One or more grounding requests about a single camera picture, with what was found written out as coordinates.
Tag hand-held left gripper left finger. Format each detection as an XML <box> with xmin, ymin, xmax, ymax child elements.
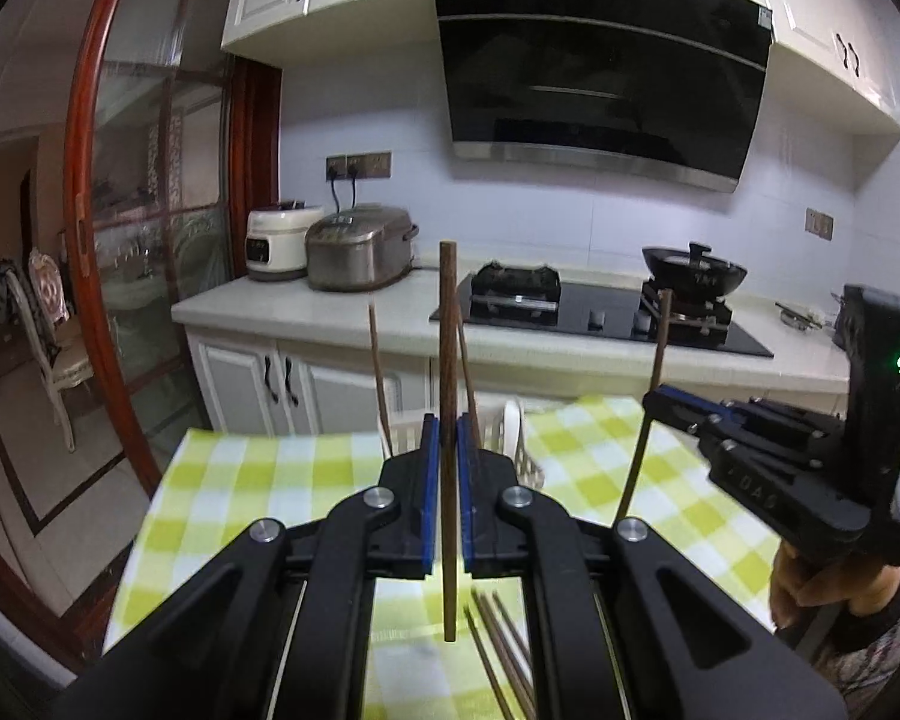
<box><xmin>49</xmin><ymin>414</ymin><xmax>443</xmax><ymax>720</ymax></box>

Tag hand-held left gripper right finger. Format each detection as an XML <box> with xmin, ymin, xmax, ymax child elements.
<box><xmin>456</xmin><ymin>412</ymin><xmax>848</xmax><ymax>720</ymax></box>

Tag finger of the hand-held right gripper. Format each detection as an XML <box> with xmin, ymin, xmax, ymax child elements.
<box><xmin>656</xmin><ymin>386</ymin><xmax>847</xmax><ymax>437</ymax></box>
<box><xmin>641</xmin><ymin>390</ymin><xmax>800</xmax><ymax>460</ymax></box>

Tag brown wooden chopstick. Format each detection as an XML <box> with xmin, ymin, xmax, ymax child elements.
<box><xmin>456</xmin><ymin>319</ymin><xmax>485</xmax><ymax>451</ymax></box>
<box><xmin>439</xmin><ymin>241</ymin><xmax>460</xmax><ymax>644</ymax></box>
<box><xmin>615</xmin><ymin>289</ymin><xmax>674</xmax><ymax>526</ymax></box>
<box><xmin>366</xmin><ymin>300</ymin><xmax>395</xmax><ymax>458</ymax></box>

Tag white perforated utensil basket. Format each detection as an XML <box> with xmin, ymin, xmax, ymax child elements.
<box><xmin>386</xmin><ymin>399</ymin><xmax>547</xmax><ymax>492</ymax></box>

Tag bunch of wooden chopsticks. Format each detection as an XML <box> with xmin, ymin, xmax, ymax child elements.
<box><xmin>461</xmin><ymin>589</ymin><xmax>541</xmax><ymax>720</ymax></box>

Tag person's right forearm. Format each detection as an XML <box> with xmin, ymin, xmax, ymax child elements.
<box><xmin>810</xmin><ymin>562</ymin><xmax>900</xmax><ymax>720</ymax></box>

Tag person's right hand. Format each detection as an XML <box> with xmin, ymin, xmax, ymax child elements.
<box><xmin>767</xmin><ymin>536</ymin><xmax>900</xmax><ymax>642</ymax></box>

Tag small steel bowl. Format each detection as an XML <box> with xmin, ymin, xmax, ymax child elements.
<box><xmin>776</xmin><ymin>302</ymin><xmax>830</xmax><ymax>332</ymax></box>

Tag black iron pan support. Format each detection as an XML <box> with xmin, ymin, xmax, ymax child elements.
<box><xmin>640</xmin><ymin>281</ymin><xmax>734</xmax><ymax>325</ymax></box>
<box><xmin>469</xmin><ymin>261</ymin><xmax>563</xmax><ymax>317</ymax></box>

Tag black glass gas stove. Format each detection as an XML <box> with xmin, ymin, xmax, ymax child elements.
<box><xmin>429</xmin><ymin>261</ymin><xmax>775</xmax><ymax>359</ymax></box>

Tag black wok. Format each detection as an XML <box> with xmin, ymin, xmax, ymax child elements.
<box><xmin>641</xmin><ymin>241</ymin><xmax>749</xmax><ymax>299</ymax></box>

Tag green checkered tablecloth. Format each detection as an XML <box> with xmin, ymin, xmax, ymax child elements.
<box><xmin>101</xmin><ymin>394</ymin><xmax>792</xmax><ymax>720</ymax></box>

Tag white base cabinets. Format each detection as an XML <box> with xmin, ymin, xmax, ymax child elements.
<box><xmin>184</xmin><ymin>322</ymin><xmax>900</xmax><ymax>458</ymax></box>

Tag white speckled kitchen countertop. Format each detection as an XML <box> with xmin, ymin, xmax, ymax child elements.
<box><xmin>171</xmin><ymin>266</ymin><xmax>900</xmax><ymax>395</ymax></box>

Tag silver rice cooker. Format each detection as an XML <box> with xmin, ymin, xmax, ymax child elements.
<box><xmin>304</xmin><ymin>204</ymin><xmax>421</xmax><ymax>293</ymax></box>

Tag white rice cooker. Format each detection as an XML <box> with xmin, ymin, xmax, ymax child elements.
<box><xmin>246</xmin><ymin>200</ymin><xmax>325</xmax><ymax>282</ymax></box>

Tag black glass range hood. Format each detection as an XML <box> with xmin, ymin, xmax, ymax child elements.
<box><xmin>429</xmin><ymin>0</ymin><xmax>773</xmax><ymax>194</ymax></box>

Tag white ornate chair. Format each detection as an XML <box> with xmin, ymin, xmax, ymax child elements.
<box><xmin>4</xmin><ymin>247</ymin><xmax>95</xmax><ymax>452</ymax></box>

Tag glass sliding door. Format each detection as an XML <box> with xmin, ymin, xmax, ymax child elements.
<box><xmin>94</xmin><ymin>0</ymin><xmax>233</xmax><ymax>458</ymax></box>

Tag dark wooden table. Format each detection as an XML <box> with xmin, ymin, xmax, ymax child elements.
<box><xmin>0</xmin><ymin>322</ymin><xmax>47</xmax><ymax>392</ymax></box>

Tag dark jacket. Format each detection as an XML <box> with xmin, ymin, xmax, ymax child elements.
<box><xmin>0</xmin><ymin>259</ymin><xmax>27</xmax><ymax>331</ymax></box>

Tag brass wall socket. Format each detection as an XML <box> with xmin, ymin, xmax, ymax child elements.
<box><xmin>325</xmin><ymin>151</ymin><xmax>393</xmax><ymax>182</ymax></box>

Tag red wooden door frame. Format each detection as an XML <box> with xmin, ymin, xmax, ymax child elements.
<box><xmin>64</xmin><ymin>0</ymin><xmax>282</xmax><ymax>500</ymax></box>

